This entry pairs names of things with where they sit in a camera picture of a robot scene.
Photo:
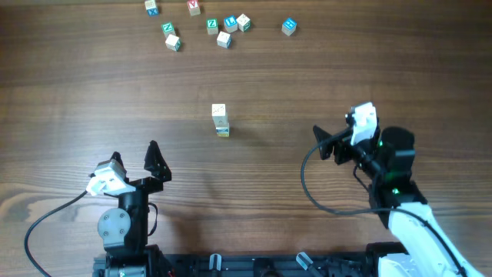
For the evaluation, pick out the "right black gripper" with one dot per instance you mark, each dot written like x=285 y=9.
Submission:
x=343 y=145

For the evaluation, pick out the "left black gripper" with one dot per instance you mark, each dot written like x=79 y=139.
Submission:
x=160 y=172

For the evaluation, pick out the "white block blue base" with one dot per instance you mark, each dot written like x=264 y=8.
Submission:
x=225 y=130

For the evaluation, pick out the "cream block yellow side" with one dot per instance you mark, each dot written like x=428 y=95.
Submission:
x=222 y=135

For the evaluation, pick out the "white patterned block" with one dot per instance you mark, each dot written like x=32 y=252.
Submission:
x=220 y=121

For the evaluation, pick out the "cream tower block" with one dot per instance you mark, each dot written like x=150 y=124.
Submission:
x=218 y=110

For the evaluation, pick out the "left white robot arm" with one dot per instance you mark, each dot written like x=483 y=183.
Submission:
x=124 y=230

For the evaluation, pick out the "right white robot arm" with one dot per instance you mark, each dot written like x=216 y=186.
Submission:
x=386 y=157

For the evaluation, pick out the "blue top block right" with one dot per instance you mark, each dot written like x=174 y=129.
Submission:
x=289 y=26

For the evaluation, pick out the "plain block green side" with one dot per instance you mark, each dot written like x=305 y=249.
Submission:
x=173 y=42

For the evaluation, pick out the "green Z block left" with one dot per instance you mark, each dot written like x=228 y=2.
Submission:
x=168 y=29

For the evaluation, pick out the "green z block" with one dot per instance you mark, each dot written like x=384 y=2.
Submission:
x=168 y=29
x=212 y=26

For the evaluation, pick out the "white block blue side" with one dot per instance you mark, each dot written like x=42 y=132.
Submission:
x=224 y=39

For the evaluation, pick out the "white block green side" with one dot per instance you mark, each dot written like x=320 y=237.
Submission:
x=244 y=23

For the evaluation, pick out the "blue L block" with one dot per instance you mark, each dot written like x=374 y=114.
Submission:
x=230 y=24

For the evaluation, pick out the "green Z block middle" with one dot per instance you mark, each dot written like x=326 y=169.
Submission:
x=212 y=26

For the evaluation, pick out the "block with blue X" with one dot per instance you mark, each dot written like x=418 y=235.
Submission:
x=151 y=7

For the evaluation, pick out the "block with red V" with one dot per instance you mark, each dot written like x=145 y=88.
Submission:
x=193 y=7

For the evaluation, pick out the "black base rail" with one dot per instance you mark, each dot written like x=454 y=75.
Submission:
x=265 y=265

